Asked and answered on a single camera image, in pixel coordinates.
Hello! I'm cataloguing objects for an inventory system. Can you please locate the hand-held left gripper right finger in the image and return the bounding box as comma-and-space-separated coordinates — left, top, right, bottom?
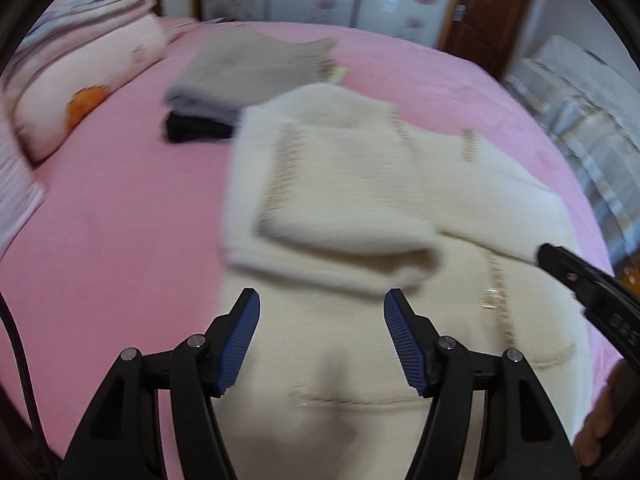
382, 287, 583, 480

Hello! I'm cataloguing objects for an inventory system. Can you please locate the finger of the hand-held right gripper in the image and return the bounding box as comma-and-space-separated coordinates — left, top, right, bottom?
537, 242, 617, 307

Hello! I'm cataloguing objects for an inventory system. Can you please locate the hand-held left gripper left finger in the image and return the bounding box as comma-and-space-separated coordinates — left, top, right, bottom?
59, 287, 262, 480

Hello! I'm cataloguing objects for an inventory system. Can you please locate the white knit sweater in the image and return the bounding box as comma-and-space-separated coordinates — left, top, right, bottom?
212, 82, 596, 480

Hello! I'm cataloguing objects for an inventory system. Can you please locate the person's right hand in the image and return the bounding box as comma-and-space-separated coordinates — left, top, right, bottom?
572, 357, 636, 468

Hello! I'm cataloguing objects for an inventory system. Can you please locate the wooden drawer cabinet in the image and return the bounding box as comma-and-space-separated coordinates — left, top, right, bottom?
612, 255, 640, 286

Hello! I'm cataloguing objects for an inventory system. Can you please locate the lace-covered furniture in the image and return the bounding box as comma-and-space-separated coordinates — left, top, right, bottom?
502, 35, 640, 281

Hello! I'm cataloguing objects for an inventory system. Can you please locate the pink bed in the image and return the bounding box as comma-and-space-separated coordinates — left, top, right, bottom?
0, 15, 616, 480

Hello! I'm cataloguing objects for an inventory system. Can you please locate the black folded garment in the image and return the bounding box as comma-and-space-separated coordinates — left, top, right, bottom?
165, 110, 236, 143

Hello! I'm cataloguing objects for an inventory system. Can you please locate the brown wooden door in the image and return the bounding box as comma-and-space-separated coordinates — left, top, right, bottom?
437, 0, 541, 78

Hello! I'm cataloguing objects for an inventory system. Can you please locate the pink pillow with bag print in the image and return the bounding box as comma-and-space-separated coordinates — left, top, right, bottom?
0, 135, 48, 256

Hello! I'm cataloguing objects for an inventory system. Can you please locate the grey knit sweater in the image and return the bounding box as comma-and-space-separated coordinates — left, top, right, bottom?
165, 27, 338, 126

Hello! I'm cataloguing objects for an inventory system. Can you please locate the pink quilt with orange flower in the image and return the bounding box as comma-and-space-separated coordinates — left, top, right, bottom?
10, 12, 168, 163

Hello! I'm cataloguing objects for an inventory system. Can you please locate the floral folded quilt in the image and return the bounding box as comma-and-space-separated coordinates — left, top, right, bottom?
7, 0, 156, 91

